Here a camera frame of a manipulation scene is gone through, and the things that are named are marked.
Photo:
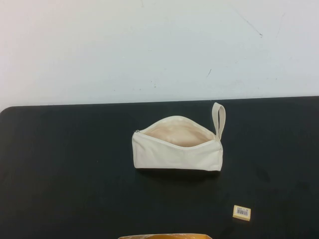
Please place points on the yellow eraser with barcode label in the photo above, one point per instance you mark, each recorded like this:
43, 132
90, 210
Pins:
241, 212

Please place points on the cream canvas pencil case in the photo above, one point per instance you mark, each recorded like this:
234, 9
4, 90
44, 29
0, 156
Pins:
174, 158

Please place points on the yellow cardboard box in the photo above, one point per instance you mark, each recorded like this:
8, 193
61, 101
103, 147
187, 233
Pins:
164, 232

